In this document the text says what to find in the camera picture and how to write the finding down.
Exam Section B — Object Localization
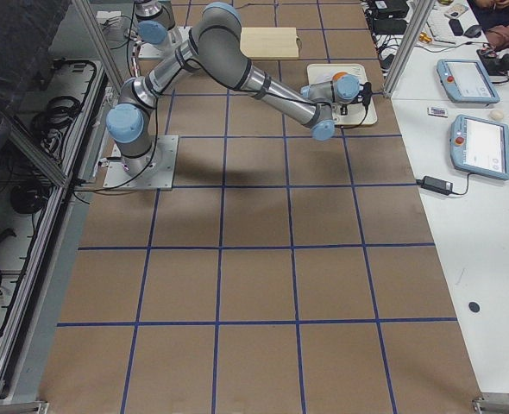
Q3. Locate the aluminium frame post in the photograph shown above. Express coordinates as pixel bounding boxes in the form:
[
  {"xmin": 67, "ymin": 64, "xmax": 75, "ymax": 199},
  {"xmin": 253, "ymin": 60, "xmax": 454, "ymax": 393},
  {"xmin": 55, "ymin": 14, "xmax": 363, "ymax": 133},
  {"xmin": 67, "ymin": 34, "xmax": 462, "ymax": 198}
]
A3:
[{"xmin": 383, "ymin": 0, "xmax": 435, "ymax": 98}]

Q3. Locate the wooden cutting board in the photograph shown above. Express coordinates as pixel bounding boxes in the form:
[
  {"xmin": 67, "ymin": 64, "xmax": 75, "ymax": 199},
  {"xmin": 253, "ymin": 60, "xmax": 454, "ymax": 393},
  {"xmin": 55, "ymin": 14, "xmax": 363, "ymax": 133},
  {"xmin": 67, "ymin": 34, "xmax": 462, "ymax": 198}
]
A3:
[{"xmin": 240, "ymin": 27, "xmax": 300, "ymax": 60}]

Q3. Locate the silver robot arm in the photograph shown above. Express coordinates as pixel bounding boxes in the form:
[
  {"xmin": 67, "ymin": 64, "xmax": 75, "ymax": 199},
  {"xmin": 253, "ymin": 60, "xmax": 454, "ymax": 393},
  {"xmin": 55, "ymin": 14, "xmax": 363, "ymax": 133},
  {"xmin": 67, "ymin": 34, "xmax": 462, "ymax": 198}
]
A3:
[
  {"xmin": 106, "ymin": 2, "xmax": 373, "ymax": 178},
  {"xmin": 134, "ymin": 0, "xmax": 175, "ymax": 45}
]

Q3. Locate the far teach pendant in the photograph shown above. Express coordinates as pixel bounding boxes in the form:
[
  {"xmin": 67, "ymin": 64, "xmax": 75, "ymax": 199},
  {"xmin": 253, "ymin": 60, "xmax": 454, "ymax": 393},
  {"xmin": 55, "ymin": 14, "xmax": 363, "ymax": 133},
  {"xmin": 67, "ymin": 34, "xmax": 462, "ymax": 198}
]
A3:
[{"xmin": 436, "ymin": 59, "xmax": 500, "ymax": 104}]

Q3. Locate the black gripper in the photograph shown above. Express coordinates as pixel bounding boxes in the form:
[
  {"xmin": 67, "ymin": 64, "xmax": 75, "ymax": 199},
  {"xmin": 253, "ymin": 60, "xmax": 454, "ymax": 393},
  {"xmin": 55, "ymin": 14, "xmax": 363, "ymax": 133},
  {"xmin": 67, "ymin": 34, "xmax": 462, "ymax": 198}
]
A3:
[{"xmin": 350, "ymin": 81, "xmax": 373, "ymax": 113}]

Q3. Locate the small white ball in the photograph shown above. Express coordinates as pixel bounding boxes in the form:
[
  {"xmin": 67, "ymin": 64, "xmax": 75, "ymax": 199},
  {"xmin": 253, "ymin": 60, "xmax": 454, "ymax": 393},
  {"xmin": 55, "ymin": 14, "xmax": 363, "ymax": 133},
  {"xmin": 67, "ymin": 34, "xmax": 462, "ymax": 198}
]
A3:
[{"xmin": 488, "ymin": 110, "xmax": 505, "ymax": 122}]

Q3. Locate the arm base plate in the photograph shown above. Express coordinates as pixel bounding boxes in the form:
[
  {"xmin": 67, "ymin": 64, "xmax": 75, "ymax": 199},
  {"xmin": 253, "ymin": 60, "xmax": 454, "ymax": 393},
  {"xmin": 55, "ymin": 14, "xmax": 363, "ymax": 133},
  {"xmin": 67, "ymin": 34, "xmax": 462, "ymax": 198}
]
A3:
[
  {"xmin": 137, "ymin": 25, "xmax": 193, "ymax": 60},
  {"xmin": 103, "ymin": 135, "xmax": 179, "ymax": 191}
]

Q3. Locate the orange fruit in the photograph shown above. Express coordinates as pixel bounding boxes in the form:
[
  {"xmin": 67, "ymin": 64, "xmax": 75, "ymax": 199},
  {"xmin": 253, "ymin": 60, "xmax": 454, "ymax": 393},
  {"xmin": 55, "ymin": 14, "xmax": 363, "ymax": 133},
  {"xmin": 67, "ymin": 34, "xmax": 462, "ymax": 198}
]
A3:
[{"xmin": 332, "ymin": 72, "xmax": 347, "ymax": 81}]

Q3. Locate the black power adapter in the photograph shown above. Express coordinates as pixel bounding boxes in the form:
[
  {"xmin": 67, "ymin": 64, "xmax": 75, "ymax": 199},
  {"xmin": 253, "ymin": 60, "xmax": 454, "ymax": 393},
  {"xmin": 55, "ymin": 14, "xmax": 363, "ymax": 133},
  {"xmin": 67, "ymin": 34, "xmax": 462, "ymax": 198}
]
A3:
[{"xmin": 416, "ymin": 176, "xmax": 453, "ymax": 196}]

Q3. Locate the black round disc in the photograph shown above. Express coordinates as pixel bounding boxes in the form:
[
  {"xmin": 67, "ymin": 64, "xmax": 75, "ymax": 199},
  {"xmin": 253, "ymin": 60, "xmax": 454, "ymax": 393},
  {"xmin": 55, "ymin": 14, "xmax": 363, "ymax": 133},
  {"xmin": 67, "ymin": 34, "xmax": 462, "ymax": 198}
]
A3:
[{"xmin": 468, "ymin": 302, "xmax": 481, "ymax": 313}]

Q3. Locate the cream bear tray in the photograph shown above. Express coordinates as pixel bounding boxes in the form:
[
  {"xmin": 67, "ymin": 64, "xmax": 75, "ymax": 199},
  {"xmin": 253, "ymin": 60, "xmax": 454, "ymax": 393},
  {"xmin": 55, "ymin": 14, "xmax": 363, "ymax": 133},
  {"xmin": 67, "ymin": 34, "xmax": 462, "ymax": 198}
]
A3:
[{"xmin": 303, "ymin": 64, "xmax": 377, "ymax": 128}]

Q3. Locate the white round plate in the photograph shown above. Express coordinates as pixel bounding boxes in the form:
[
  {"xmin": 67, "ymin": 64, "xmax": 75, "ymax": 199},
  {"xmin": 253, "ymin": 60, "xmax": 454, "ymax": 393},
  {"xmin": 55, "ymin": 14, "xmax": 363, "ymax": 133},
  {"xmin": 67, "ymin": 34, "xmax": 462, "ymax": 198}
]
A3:
[{"xmin": 314, "ymin": 70, "xmax": 348, "ymax": 84}]

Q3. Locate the brown paper table cover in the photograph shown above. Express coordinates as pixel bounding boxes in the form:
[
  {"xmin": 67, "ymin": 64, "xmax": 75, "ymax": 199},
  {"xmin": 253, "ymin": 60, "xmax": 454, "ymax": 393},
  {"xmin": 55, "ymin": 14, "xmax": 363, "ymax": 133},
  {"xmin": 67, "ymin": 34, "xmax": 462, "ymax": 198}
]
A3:
[{"xmin": 36, "ymin": 0, "xmax": 484, "ymax": 414}]

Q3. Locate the teach pendant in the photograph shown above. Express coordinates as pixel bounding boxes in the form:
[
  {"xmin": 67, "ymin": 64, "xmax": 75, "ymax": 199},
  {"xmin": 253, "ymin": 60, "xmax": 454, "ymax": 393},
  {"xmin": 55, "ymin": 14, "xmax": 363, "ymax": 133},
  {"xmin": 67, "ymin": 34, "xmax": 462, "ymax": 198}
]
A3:
[
  {"xmin": 436, "ymin": 59, "xmax": 500, "ymax": 104},
  {"xmin": 449, "ymin": 115, "xmax": 509, "ymax": 181}
]

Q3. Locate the small printed card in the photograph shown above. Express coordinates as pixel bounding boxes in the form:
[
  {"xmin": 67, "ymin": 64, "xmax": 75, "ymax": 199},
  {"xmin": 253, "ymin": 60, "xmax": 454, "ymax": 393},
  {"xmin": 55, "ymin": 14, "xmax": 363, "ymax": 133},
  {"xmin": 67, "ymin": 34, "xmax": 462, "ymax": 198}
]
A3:
[{"xmin": 427, "ymin": 106, "xmax": 449, "ymax": 118}]

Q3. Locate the black cable bundle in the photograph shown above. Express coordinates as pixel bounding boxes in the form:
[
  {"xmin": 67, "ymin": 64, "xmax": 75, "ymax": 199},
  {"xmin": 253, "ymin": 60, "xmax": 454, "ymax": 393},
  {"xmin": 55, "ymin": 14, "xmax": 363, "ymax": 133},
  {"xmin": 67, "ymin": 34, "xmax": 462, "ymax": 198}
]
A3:
[{"xmin": 29, "ymin": 95, "xmax": 85, "ymax": 130}]

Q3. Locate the near teach pendant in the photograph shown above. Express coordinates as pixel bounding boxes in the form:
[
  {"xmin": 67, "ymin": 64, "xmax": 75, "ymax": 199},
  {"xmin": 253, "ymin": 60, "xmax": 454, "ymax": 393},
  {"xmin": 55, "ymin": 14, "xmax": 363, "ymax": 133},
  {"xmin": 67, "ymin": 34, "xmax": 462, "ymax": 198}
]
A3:
[{"xmin": 449, "ymin": 115, "xmax": 509, "ymax": 181}]

